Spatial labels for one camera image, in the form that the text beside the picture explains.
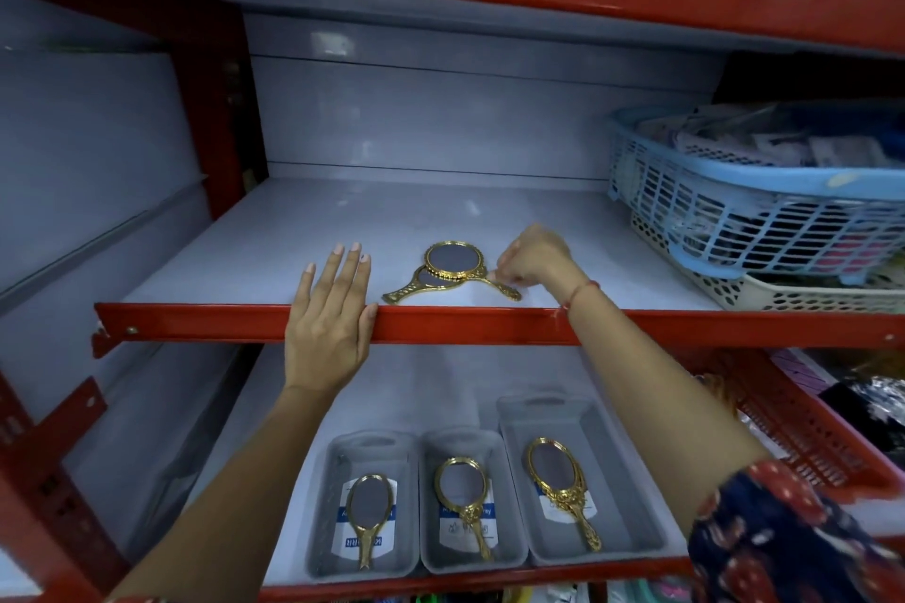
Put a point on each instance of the person's left hand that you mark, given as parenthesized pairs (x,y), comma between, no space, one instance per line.
(326,341)

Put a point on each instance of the person's right hand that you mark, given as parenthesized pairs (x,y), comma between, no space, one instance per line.
(541,260)

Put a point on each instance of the person's right fingers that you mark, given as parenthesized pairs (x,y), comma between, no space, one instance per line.
(507,270)

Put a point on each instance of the person's left middle finger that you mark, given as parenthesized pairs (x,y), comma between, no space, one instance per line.
(348,274)

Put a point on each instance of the person's left little finger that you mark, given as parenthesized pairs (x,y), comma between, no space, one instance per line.
(305,288)

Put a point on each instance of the person's left thumb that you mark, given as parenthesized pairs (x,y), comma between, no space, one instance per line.
(369,330)

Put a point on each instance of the round gold hand mirror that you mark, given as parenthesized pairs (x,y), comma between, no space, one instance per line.
(406,289)
(454,260)

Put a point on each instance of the person's left forearm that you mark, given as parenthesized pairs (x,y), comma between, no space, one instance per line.
(233,503)

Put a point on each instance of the person's right forearm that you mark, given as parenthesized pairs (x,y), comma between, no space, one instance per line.
(657,404)

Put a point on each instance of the red metal shelf rack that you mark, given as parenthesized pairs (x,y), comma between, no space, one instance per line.
(452,325)

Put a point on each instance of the narrow grey plastic tray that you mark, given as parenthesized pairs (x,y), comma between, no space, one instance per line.
(322,525)
(512,525)

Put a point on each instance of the ornate oval gold hand mirror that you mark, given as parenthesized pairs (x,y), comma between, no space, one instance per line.
(555,472)

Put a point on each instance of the wide grey plastic tray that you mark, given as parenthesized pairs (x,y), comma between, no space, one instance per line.
(615,482)

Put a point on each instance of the blue plastic basket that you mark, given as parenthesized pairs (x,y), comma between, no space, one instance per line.
(742,214)

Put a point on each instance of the cream plastic basket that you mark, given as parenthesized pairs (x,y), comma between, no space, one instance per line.
(778,295)

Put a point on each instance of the pile of clear packets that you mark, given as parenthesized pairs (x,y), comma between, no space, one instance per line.
(749,140)

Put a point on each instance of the red plastic basket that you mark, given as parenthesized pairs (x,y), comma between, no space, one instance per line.
(806,426)

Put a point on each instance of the dark floral sleeve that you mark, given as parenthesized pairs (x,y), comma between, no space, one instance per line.
(778,539)

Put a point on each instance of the black and silver shiny packet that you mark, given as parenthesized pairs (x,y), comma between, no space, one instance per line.
(873,412)

